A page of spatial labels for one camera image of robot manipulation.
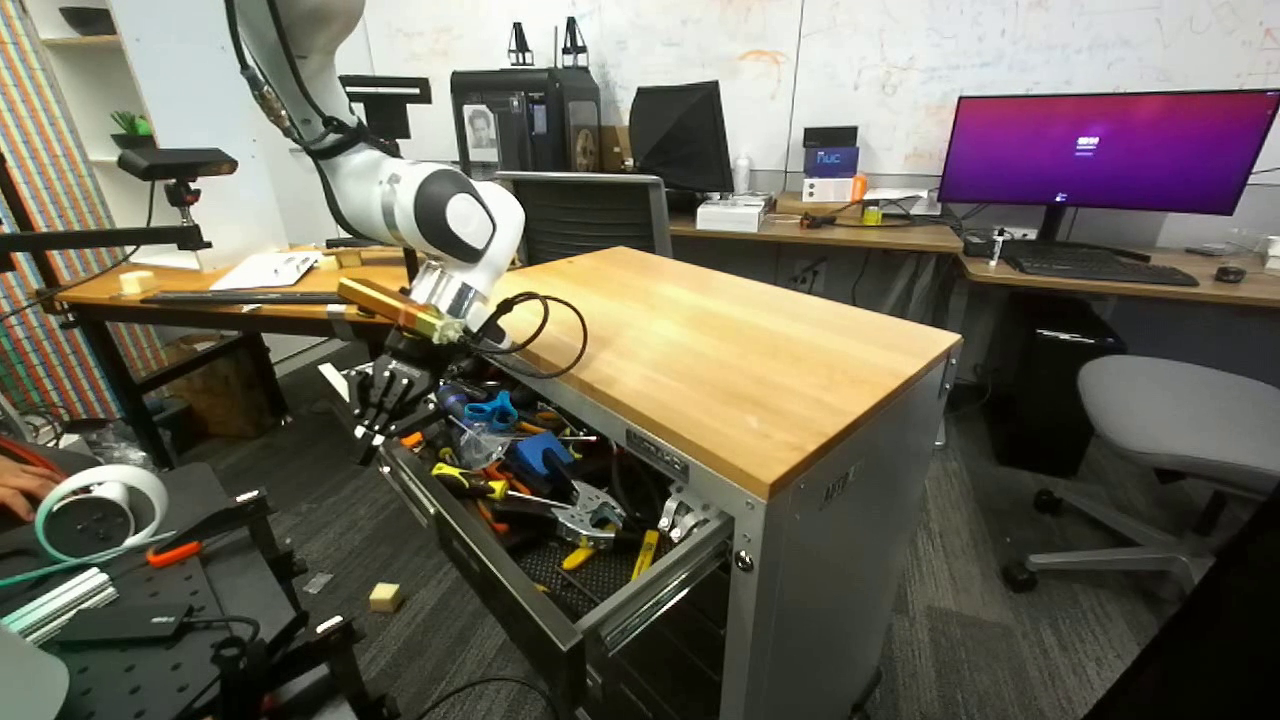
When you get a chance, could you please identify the white wall shelf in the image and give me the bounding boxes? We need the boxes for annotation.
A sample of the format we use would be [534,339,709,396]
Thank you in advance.
[22,0,166,255]

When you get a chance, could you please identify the black post stand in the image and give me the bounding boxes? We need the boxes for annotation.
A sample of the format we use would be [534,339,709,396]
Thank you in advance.
[227,484,307,593]

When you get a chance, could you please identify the black stereo camera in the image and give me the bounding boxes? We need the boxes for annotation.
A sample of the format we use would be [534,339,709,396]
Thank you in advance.
[337,70,438,143]
[118,143,239,185]

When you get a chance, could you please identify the black computer keyboard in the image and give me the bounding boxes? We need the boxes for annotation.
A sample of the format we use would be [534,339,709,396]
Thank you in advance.
[1001,243,1204,290]

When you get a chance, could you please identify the small wooden block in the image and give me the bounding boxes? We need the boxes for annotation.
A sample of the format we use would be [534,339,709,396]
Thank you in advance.
[364,576,408,620]

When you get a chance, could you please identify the purple screen computer monitor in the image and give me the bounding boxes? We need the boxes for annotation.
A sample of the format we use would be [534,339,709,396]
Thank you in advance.
[935,84,1280,253]

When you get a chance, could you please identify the grey white handled pliers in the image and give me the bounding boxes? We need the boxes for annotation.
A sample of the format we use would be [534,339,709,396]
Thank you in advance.
[651,486,720,547]

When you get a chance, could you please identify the black angled monitor back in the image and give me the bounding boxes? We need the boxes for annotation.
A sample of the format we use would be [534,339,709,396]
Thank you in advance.
[626,76,741,208]

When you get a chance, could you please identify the white rounded object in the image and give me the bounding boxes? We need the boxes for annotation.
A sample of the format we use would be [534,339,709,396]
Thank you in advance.
[0,622,72,720]

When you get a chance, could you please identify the white round spool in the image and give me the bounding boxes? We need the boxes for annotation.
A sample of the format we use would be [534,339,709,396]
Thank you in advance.
[34,460,176,566]

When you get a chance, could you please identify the orange handled small tool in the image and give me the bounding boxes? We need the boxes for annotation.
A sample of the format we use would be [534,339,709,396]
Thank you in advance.
[141,537,207,576]

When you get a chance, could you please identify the wooden table black legs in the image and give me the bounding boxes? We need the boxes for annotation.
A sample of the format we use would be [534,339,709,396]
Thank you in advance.
[48,243,419,471]

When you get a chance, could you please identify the yellow handled pliers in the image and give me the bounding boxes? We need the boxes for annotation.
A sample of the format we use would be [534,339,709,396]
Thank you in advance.
[556,526,669,584]

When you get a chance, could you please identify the yellow black hand tool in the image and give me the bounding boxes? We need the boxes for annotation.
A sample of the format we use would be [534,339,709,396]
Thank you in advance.
[427,460,514,509]

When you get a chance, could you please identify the wooden desk holding monitor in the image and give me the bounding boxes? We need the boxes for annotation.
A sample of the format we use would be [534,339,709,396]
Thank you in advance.
[955,243,1280,391]

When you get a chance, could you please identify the tan wooden wrist camera mount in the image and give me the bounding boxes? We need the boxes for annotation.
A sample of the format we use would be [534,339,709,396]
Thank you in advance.
[332,273,472,349]

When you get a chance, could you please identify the grey metal cabinet wooden top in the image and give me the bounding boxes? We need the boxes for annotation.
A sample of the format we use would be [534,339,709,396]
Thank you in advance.
[458,240,969,720]

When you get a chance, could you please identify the bare human hand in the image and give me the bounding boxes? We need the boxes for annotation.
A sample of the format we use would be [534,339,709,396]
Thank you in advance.
[0,456,65,523]

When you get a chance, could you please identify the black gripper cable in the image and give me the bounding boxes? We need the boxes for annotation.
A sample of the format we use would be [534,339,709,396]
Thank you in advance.
[472,289,591,378]

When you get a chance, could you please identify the white paper booklet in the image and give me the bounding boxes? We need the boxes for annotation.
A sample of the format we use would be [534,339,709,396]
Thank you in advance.
[207,247,324,295]

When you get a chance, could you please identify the grey fabric office chair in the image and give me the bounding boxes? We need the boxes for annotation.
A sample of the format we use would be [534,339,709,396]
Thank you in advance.
[997,349,1280,599]

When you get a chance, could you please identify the brown cardboard box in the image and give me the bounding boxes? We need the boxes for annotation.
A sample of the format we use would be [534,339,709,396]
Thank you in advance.
[159,331,293,449]

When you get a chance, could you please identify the black mesh office chair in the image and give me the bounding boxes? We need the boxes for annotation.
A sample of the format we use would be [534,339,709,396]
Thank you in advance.
[493,166,675,268]

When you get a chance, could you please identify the small white box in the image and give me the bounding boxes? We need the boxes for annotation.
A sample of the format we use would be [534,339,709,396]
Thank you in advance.
[692,190,771,240]

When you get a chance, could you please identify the black perforated breadboard table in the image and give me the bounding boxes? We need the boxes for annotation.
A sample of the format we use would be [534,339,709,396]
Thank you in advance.
[0,456,398,720]

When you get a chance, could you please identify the black floor cable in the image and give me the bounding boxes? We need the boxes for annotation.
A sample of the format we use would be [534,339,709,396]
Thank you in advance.
[408,668,573,720]

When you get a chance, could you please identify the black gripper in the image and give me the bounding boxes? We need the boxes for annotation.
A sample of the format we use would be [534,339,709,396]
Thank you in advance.
[349,331,447,467]

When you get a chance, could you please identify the silver metal bar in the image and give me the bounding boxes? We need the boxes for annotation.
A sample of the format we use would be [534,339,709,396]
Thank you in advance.
[0,565,123,653]

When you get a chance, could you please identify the black machine box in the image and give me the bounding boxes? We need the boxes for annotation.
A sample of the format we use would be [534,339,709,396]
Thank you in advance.
[447,64,605,176]

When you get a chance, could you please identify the small green potted plant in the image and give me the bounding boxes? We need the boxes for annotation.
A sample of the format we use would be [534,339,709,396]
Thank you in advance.
[109,109,159,153]

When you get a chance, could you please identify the small purple screen box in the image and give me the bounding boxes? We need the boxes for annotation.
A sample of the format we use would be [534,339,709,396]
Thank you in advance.
[799,124,864,185]

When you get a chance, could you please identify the grey metal tool drawer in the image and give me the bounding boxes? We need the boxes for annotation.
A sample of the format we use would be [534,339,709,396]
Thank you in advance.
[318,349,741,684]

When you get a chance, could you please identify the wooden desk holding small boxes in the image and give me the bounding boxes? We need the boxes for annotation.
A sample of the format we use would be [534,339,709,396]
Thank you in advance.
[664,213,969,325]

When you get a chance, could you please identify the multicoloured striped panel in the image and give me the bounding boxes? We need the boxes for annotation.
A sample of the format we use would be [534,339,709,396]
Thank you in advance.
[0,10,128,427]

